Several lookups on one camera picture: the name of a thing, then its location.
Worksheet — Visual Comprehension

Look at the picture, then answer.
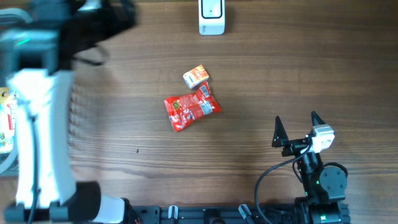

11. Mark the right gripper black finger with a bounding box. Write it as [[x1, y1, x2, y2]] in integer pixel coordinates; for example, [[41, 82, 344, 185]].
[[311, 111, 326, 126], [272, 116, 289, 147]]

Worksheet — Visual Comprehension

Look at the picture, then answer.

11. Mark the red snack packet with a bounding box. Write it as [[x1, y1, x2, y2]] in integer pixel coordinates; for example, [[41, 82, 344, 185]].
[[164, 81, 222, 132]]

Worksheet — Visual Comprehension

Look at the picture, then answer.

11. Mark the orange tissue pack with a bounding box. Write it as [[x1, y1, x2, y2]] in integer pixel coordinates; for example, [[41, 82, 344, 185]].
[[182, 65, 209, 89]]

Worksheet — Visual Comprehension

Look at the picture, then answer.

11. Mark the yellow white snack bag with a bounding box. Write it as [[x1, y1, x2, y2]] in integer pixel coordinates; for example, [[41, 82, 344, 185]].
[[0, 87, 17, 154]]

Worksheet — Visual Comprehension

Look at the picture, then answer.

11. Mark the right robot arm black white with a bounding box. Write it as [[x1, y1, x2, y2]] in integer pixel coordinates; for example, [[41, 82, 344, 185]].
[[272, 111, 349, 223]]

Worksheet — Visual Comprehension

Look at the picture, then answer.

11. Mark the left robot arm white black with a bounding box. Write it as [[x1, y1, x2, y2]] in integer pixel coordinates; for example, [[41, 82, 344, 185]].
[[1, 0, 141, 224]]

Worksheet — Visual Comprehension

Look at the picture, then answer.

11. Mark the white barcode scanner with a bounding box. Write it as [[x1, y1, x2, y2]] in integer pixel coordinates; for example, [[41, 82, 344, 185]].
[[198, 0, 226, 35]]

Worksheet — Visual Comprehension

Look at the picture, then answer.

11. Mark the grey plastic shopping basket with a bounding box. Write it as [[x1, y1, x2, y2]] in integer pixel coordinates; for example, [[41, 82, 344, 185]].
[[1, 8, 33, 177]]

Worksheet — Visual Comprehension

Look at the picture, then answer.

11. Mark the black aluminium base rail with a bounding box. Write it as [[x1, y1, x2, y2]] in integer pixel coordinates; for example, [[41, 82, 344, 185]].
[[124, 203, 351, 224]]

